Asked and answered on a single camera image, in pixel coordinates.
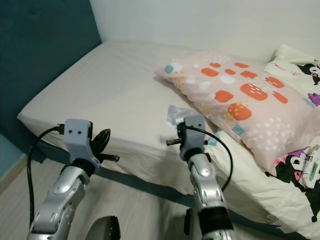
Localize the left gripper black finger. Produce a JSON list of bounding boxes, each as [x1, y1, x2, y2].
[[96, 128, 112, 150]]

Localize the robot left leg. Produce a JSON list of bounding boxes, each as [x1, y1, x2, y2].
[[87, 215, 122, 240]]

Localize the dark teal padded headboard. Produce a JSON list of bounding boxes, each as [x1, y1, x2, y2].
[[0, 0, 102, 161]]

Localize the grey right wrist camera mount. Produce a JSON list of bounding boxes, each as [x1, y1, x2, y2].
[[182, 115, 208, 161]]

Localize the white packet with green label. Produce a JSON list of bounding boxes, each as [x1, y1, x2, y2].
[[300, 145, 320, 190]]

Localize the pink pillow with orange spots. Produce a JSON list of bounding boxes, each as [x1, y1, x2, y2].
[[156, 50, 320, 176]]

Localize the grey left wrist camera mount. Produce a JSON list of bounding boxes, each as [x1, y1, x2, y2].
[[62, 119, 102, 173]]

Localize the clear printed plastic wrapper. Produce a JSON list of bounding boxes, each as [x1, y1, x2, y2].
[[166, 105, 196, 130]]

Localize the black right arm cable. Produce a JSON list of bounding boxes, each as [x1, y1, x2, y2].
[[185, 125, 233, 193]]

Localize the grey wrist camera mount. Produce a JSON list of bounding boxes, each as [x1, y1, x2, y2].
[[62, 119, 102, 173], [182, 115, 208, 161]]

